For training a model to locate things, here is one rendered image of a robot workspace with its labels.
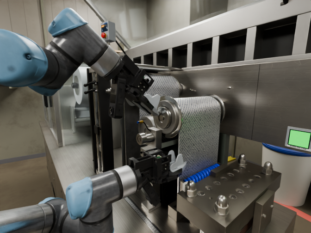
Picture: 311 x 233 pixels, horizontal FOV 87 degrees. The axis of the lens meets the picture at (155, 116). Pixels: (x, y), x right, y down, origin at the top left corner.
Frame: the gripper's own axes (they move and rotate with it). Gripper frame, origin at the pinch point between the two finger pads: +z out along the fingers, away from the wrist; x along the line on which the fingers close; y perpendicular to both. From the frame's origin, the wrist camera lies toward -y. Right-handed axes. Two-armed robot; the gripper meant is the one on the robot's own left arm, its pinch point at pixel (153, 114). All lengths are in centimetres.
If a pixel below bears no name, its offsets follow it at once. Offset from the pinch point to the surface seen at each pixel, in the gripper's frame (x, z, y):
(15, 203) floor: 192, 36, -134
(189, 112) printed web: -7.7, 6.8, 6.5
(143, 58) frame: 62, 10, 47
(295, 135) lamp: -30.5, 32.1, 17.9
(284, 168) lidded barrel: 2, 193, 56
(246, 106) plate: -14.1, 27.4, 24.6
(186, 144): -8.0, 12.8, -2.4
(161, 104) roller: -0.5, 0.4, 4.6
